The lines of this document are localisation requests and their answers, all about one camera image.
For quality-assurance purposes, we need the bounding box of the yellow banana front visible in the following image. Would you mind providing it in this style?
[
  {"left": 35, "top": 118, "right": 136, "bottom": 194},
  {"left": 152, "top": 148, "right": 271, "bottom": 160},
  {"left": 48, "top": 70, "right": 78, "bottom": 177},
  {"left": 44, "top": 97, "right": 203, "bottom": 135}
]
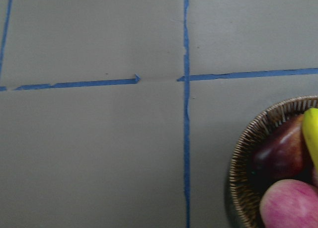
[{"left": 302, "top": 108, "right": 318, "bottom": 170}]

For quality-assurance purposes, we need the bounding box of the brown wicker basket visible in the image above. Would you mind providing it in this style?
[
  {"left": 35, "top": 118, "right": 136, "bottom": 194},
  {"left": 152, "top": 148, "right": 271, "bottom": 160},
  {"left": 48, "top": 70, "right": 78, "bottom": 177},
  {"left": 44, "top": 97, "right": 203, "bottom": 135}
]
[{"left": 225, "top": 95, "right": 318, "bottom": 228}]

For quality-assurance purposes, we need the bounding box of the dark red mango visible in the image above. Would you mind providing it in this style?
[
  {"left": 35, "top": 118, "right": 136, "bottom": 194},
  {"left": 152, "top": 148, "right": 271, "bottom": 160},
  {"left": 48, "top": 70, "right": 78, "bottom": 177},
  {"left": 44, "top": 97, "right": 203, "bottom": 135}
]
[{"left": 251, "top": 114, "right": 312, "bottom": 180}]

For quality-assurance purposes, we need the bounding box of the pink apple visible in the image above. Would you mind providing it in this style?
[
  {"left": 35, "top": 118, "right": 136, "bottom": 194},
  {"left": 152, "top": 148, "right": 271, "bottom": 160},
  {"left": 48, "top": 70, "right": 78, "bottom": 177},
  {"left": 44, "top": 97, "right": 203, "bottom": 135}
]
[{"left": 259, "top": 179, "right": 318, "bottom": 228}]

